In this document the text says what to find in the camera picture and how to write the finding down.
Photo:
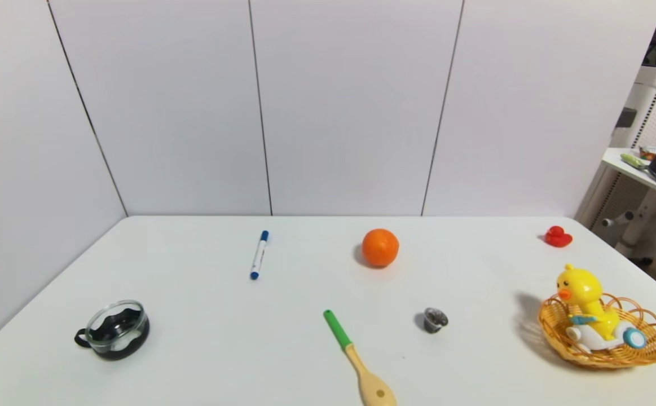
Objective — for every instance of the yellow duck tricycle toy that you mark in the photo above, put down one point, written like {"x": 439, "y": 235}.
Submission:
{"x": 584, "y": 293}

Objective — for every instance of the yellow wicker basket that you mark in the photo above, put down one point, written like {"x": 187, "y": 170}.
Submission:
{"x": 553, "y": 324}

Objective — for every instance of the orange fruit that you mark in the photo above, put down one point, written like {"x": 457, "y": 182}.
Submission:
{"x": 380, "y": 247}

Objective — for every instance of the blue and white marker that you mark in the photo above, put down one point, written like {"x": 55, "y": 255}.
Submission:
{"x": 259, "y": 255}

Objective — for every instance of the small silver capsule cup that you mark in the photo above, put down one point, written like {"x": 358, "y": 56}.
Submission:
{"x": 435, "y": 320}

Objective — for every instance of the small red rubber duck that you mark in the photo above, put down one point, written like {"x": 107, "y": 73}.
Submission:
{"x": 558, "y": 238}

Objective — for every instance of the glass cup with black holder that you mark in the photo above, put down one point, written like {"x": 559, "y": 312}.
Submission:
{"x": 116, "y": 335}

